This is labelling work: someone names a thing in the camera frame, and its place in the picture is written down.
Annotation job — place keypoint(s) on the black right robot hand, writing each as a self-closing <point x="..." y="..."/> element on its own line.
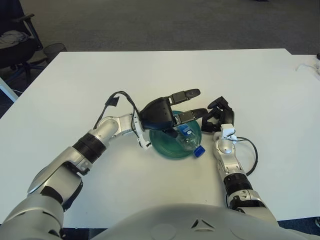
<point x="228" y="115"/>

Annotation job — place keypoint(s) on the green round plate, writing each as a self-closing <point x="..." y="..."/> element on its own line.
<point x="165" y="147"/>

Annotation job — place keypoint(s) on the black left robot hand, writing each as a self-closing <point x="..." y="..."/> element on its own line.
<point x="157" y="115"/>

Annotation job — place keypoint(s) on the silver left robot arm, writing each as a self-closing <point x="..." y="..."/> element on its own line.
<point x="75" y="155"/>

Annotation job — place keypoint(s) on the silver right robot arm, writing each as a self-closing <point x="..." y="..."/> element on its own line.
<point x="226" y="150"/>

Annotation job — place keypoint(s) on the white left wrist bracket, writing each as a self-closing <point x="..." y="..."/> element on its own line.
<point x="143" y="142"/>

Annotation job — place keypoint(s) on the grey robot torso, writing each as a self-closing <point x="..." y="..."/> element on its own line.
<point x="175" y="225"/>

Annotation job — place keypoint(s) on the clear bottle with blue cap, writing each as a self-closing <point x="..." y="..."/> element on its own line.
<point x="187" y="140"/>

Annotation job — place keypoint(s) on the grey cloth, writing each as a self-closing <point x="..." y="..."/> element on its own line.
<point x="12" y="38"/>

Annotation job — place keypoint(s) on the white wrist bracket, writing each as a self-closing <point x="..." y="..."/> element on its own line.
<point x="143" y="142"/>
<point x="228" y="130"/>

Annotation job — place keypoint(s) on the white desk panel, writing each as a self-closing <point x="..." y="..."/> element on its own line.
<point x="7" y="90"/>

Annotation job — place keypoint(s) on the black mesh waste bin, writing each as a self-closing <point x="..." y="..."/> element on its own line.
<point x="53" y="50"/>

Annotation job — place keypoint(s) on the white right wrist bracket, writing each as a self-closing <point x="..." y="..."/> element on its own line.
<point x="228" y="130"/>

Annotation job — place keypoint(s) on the black office chair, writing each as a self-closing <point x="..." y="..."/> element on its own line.
<point x="15" y="53"/>

